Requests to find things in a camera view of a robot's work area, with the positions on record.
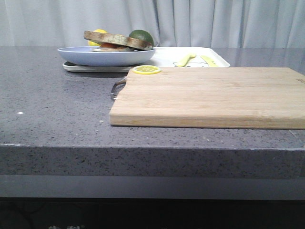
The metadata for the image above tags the bread slice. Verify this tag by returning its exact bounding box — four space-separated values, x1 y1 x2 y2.
83 31 153 51
91 46 138 52

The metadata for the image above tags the light blue plate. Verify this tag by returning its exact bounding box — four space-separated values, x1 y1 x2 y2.
58 46 155 67

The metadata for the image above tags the white serving tray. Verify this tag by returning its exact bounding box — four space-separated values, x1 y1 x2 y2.
63 47 230 73

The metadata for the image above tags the lemon slice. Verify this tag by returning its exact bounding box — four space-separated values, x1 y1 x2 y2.
132 65 161 74

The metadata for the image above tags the yellow plastic knife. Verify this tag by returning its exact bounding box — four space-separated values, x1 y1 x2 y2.
200 55 218 67

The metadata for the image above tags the fried egg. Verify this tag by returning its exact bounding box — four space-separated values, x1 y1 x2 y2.
99 43 123 48

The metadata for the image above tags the green lime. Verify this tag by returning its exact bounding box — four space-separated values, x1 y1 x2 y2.
129 29 154 46

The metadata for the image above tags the wooden cutting board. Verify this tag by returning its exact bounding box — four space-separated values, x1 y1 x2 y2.
109 67 305 129

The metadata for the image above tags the yellow lemon left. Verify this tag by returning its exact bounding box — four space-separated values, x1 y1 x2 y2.
88 29 108 46

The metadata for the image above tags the grey curtain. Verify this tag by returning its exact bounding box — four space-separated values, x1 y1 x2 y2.
0 0 305 48

